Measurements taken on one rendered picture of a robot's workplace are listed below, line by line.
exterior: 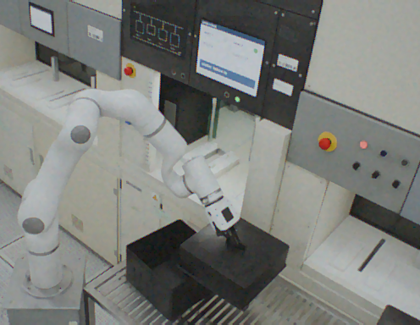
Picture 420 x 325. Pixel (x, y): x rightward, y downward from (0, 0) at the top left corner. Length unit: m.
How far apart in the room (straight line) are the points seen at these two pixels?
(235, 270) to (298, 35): 0.79
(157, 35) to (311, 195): 0.88
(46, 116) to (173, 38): 1.17
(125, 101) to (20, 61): 2.17
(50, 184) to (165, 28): 0.78
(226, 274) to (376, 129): 0.66
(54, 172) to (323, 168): 0.90
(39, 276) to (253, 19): 1.20
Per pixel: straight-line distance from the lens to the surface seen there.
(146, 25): 2.09
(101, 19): 2.29
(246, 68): 1.81
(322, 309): 2.04
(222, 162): 2.45
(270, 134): 1.77
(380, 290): 2.04
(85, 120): 1.48
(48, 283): 1.97
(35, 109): 3.00
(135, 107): 1.51
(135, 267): 1.90
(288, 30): 1.68
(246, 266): 1.69
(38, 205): 1.68
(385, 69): 1.58
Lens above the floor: 2.23
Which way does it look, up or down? 33 degrees down
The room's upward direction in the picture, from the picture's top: 7 degrees clockwise
